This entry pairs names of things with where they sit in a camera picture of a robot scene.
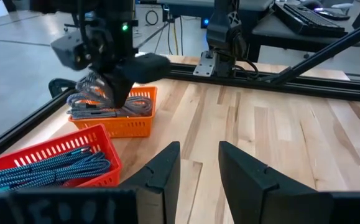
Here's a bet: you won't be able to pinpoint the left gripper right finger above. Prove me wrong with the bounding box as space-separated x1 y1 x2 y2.
218 141 333 224

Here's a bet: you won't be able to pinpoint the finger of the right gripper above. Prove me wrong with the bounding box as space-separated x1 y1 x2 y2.
114 74 136 109
102 73 118 104

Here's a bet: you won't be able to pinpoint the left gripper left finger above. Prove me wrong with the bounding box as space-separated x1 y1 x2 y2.
119 141 181 224

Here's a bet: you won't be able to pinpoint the grey braided USB cable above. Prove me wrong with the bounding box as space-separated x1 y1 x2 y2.
104 95 154 118
66 92 127 121
75 71 112 104

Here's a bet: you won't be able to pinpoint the teal braided USB cable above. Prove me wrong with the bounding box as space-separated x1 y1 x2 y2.
11 146 106 175
0 160 112 190

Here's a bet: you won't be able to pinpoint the orange plastic mesh basket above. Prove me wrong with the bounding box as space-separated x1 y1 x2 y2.
68 85 158 139

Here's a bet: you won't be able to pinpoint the red plastic mesh basket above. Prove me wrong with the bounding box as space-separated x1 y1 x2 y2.
0 123 124 188

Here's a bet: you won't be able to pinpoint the grey desk surface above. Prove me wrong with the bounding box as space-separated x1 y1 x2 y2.
157 0 275 15

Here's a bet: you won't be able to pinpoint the dark desk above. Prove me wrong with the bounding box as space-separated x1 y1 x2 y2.
249 0 360 63

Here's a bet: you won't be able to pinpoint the black keyboard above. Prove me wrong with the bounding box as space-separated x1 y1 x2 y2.
272 1 348 37

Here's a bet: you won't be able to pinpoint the yellow power cables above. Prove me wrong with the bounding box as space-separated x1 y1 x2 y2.
170 17 180 48

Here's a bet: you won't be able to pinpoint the black frame clamp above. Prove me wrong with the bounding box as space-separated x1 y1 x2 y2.
48 77 77 99

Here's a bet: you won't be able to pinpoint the black coiled cable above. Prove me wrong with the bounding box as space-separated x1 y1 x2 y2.
144 9 159 26

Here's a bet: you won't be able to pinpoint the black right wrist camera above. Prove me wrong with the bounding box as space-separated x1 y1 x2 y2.
50 29 90 72

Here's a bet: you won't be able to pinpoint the silver arm base bracket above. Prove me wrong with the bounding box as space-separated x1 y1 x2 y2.
193 51 217 78

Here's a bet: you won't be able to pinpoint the black aluminium table frame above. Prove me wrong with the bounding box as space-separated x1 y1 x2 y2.
0 60 360 169

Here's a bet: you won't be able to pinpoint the black diagonal frame strut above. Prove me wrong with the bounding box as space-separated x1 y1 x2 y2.
260 15 360 85

